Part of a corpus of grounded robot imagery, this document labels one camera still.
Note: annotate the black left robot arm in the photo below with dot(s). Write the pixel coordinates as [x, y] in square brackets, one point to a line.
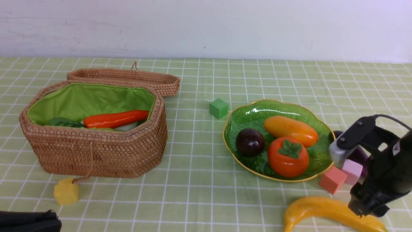
[30, 221]

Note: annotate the yellow toy banana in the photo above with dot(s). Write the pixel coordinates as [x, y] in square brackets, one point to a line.
[329, 208]

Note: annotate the dark purple toy plum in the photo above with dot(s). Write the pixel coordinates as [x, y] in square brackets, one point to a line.
[250, 142]

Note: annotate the yellow block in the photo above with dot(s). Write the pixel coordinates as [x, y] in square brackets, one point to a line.
[66, 191]

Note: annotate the woven rattan basket lid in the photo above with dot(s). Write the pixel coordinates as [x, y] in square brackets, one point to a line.
[164, 84]

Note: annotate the orange toy persimmon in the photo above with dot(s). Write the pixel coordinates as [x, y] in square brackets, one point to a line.
[287, 157]

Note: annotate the green cube block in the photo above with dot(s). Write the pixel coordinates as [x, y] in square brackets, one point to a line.
[218, 108]

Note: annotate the pink cube block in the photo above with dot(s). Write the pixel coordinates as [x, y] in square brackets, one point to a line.
[353, 171]

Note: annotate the orange yellow toy mango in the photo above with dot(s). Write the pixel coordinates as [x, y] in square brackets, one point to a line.
[281, 126]

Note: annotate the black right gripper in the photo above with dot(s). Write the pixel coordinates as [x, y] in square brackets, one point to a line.
[370, 198]

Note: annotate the green leaf-shaped glass plate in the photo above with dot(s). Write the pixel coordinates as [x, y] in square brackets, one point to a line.
[253, 116]

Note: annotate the coral orange cube block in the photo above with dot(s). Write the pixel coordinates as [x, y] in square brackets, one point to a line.
[332, 180]

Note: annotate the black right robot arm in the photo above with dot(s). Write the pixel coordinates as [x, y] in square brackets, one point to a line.
[388, 178]

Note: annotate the purple toy eggplant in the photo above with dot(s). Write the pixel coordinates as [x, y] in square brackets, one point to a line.
[359, 154]

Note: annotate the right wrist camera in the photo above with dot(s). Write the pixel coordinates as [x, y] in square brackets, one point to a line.
[363, 133]

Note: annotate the green toy cucumber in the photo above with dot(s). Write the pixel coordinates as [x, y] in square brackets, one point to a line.
[104, 129]

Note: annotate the white toy radish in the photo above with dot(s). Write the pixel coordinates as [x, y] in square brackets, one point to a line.
[65, 122]

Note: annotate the woven rattan basket green lining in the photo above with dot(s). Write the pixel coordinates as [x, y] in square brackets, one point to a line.
[95, 153]

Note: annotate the red toy chili pepper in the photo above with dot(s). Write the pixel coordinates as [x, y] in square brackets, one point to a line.
[115, 120]

